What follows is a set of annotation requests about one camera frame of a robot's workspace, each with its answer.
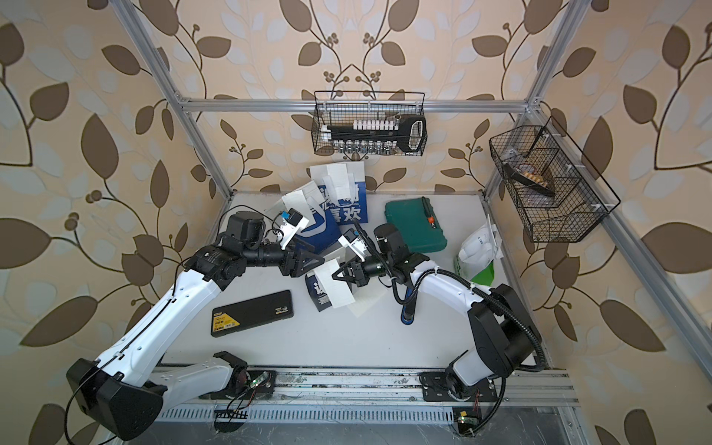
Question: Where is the black corrugated cable conduit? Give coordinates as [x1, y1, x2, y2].
[352, 219, 546, 374]

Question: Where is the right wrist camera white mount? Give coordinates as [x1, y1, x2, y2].
[339, 228, 368, 261]

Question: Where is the large blue white tote bag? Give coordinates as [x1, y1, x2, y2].
[311, 161, 368, 225]

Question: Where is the right wall wire basket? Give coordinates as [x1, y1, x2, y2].
[489, 117, 621, 243]

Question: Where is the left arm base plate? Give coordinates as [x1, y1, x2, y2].
[200, 369, 277, 401]

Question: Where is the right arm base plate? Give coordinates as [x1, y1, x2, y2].
[418, 371, 498, 402]

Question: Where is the black flat box yellow label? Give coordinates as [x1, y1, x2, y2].
[211, 290, 294, 337]

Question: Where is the green white tissue pack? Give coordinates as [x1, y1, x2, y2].
[454, 216, 504, 287]

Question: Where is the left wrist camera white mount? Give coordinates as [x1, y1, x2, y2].
[279, 209, 310, 250]

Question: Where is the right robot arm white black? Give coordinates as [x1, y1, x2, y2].
[332, 224, 547, 399]

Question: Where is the pale yellow receipt sheet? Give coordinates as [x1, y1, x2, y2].
[348, 283, 390, 317]

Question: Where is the blue stapler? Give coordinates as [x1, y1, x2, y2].
[400, 287, 417, 326]

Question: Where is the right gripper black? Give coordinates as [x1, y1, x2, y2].
[333, 252, 394, 286]

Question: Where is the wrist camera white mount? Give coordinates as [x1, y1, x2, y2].
[279, 209, 310, 250]
[339, 228, 368, 261]

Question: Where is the back wall wire basket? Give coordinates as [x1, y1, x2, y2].
[311, 89, 428, 159]

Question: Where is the black socket tool set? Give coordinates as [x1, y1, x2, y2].
[313, 114, 428, 156]

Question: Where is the small blue white bag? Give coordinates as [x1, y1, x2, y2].
[305, 272, 354, 312]

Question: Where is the aluminium rail front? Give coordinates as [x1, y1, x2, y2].
[158, 367, 580, 426]

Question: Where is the wall wire basket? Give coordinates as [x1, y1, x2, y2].
[311, 89, 428, 159]
[489, 117, 621, 243]

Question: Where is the dark brush in basket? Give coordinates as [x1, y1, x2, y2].
[502, 162, 556, 198]

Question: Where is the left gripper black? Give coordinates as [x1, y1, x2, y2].
[240, 235, 324, 278]

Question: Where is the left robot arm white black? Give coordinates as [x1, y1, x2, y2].
[67, 209, 324, 441]

